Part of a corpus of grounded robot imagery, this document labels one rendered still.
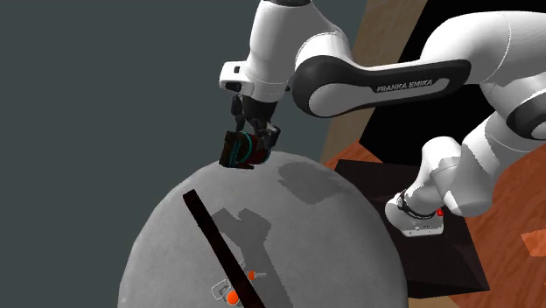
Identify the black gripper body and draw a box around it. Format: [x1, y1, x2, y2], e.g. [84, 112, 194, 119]
[241, 95, 279, 130]

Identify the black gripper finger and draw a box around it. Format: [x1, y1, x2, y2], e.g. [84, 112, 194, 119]
[255, 123, 282, 151]
[230, 94, 249, 133]

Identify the long black bar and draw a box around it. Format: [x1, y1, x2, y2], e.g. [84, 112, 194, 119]
[182, 188, 267, 308]

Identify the round grey table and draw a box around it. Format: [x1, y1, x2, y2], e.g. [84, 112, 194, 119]
[116, 150, 410, 308]

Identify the grey tool with orange knobs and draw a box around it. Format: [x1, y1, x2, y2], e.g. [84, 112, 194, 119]
[211, 268, 268, 306]

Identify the dark robot stand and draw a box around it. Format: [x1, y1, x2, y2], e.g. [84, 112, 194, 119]
[333, 159, 491, 300]

